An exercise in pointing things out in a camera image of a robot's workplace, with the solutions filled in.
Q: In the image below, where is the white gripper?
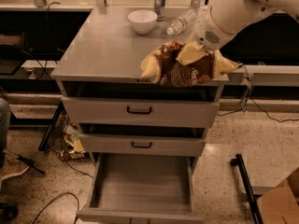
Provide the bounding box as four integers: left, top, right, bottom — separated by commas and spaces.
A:
177, 7, 233, 65

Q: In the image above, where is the brown yellow chip bag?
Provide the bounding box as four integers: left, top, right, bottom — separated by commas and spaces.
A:
140, 40, 239, 87

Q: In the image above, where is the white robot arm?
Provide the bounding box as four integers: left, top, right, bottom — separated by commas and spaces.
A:
177, 0, 299, 65

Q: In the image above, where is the grey drawer cabinet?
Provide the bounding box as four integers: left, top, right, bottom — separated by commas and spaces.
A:
51, 7, 227, 166

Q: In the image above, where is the grey top drawer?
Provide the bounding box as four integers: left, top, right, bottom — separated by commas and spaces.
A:
63, 82, 219, 128

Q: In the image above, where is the grey drawer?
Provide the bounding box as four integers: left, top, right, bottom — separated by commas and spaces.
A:
79, 124, 205, 157
63, 82, 219, 128
77, 154, 204, 224

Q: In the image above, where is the grey middle drawer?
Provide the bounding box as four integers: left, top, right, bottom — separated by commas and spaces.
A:
79, 124, 205, 157

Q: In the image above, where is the grey bottom drawer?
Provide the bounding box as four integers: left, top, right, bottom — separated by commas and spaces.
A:
77, 154, 204, 224

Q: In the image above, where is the clear plastic water bottle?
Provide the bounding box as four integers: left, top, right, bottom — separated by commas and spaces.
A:
166, 9, 197, 35

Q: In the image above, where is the white bowl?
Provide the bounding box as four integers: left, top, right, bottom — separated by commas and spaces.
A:
127, 10, 157, 35

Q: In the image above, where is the silver drink can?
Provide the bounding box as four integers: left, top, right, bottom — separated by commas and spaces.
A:
154, 0, 165, 21

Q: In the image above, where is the cardboard box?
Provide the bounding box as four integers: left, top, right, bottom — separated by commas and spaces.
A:
257, 168, 299, 224

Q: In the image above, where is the person's leg in jeans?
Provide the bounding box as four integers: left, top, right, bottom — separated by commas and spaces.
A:
0, 98, 10, 167

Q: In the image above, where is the black tripod leg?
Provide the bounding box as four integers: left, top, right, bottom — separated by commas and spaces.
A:
2, 148, 46, 175

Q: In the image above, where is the person's shoe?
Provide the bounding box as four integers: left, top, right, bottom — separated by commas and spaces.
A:
0, 161, 29, 181

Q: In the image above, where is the black metal cart frame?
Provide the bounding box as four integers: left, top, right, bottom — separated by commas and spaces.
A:
230, 154, 263, 224

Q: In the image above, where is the wire basket with items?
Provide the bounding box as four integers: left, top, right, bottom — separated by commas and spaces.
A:
38, 103, 89, 161

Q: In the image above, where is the black floor cable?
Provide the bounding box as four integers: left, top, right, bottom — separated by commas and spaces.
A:
31, 191, 80, 224

